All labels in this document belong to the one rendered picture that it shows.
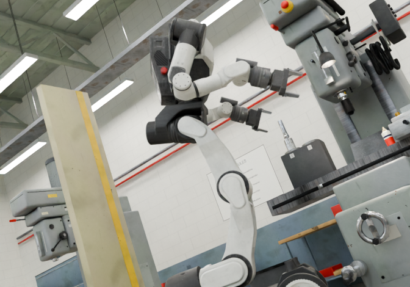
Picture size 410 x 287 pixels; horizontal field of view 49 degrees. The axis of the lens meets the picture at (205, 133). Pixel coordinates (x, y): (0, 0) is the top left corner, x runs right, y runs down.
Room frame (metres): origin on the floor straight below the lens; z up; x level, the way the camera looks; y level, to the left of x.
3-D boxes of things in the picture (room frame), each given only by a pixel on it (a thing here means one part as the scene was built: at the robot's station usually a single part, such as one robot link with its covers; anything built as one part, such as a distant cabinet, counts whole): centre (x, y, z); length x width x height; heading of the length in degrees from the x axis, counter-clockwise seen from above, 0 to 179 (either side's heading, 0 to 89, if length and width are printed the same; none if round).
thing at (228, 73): (1.77, -0.20, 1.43); 0.13 x 0.09 x 0.07; 98
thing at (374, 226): (1.75, -0.46, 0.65); 0.16 x 0.12 x 0.12; 150
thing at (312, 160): (2.33, -0.45, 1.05); 0.22 x 0.12 x 0.20; 69
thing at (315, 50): (2.09, -0.66, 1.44); 0.04 x 0.04 x 0.21; 60
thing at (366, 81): (2.35, -0.81, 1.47); 0.24 x 0.19 x 0.26; 60
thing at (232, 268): (2.02, 0.12, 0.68); 0.21 x 0.20 x 0.13; 83
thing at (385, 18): (2.28, -1.15, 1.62); 0.20 x 0.09 x 0.21; 150
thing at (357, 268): (1.79, -0.33, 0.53); 0.22 x 0.06 x 0.06; 150
